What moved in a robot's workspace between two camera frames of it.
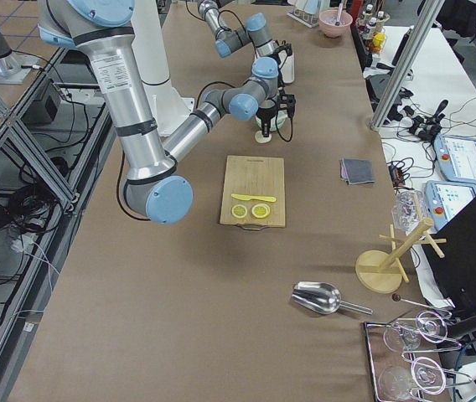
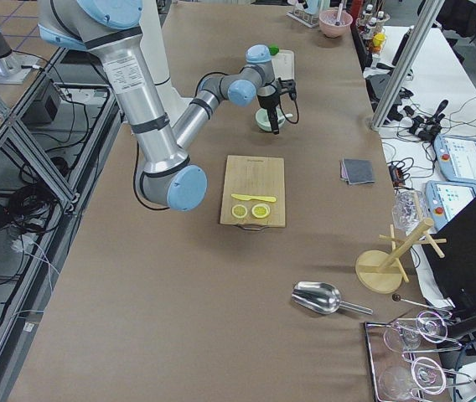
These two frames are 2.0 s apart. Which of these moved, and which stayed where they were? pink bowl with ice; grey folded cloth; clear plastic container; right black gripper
Moved: right black gripper
Stayed: clear plastic container; grey folded cloth; pink bowl with ice
